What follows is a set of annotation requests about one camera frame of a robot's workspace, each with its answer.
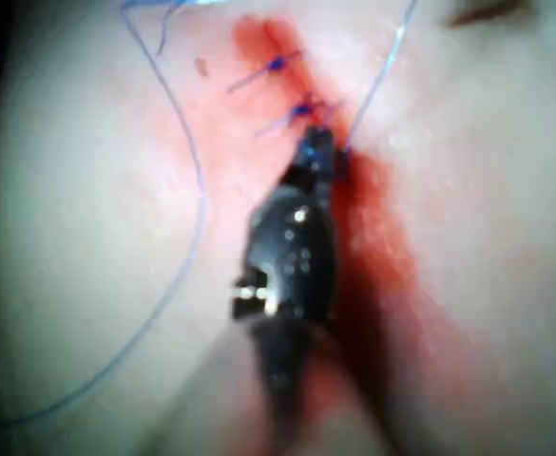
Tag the right arm needle driver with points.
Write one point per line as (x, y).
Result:
(292, 247)

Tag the right arm needle driver jaw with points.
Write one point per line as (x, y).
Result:
(343, 164)
(316, 145)

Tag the blue thread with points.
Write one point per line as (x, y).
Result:
(205, 190)

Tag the dark right arm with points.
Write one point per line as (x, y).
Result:
(239, 404)

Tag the blue stitching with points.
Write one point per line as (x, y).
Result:
(301, 111)

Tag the tissue pad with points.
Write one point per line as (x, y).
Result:
(92, 214)

